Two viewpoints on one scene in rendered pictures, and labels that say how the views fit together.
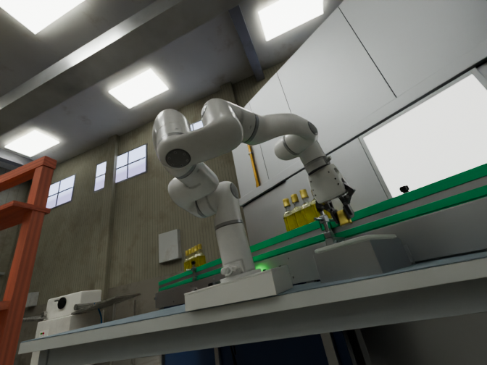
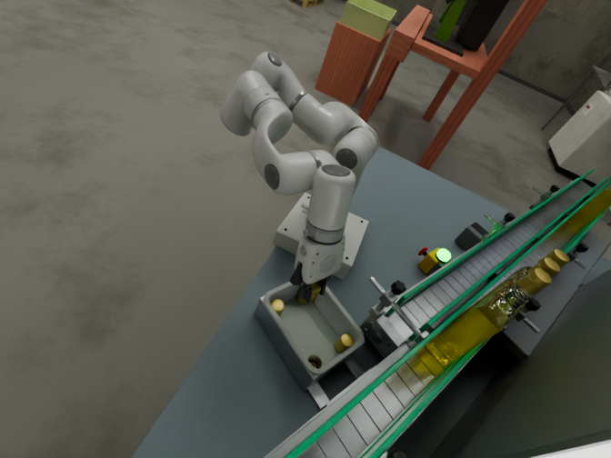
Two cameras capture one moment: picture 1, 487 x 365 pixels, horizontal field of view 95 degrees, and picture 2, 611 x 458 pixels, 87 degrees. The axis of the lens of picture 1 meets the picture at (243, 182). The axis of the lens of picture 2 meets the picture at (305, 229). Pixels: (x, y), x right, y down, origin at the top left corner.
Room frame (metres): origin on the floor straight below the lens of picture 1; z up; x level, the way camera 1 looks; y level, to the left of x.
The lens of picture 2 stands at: (0.53, -0.70, 1.51)
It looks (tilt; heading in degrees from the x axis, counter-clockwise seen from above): 44 degrees down; 79
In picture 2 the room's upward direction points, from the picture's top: 24 degrees clockwise
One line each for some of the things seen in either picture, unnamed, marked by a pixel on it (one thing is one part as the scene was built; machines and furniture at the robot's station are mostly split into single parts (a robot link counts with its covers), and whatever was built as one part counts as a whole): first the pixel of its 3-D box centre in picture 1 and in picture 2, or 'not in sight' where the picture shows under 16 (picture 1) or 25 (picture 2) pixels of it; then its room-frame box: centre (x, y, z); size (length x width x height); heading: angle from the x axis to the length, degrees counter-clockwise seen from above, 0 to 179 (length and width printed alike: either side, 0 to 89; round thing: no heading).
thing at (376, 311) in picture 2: (327, 221); (394, 308); (0.87, -0.29, 0.95); 0.17 x 0.03 x 0.12; 133
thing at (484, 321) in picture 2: (324, 219); (468, 331); (1.02, -0.32, 0.99); 0.06 x 0.06 x 0.21; 42
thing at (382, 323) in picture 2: (338, 247); (380, 333); (0.88, -0.30, 0.85); 0.09 x 0.04 x 0.07; 133
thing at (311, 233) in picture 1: (207, 269); (530, 214); (1.52, 0.34, 0.92); 1.75 x 0.01 x 0.08; 43
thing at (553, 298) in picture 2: not in sight; (558, 283); (1.60, 0.08, 0.84); 0.95 x 0.09 x 0.11; 43
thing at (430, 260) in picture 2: not in sight; (434, 263); (1.13, 0.05, 0.79); 0.07 x 0.07 x 0.07; 43
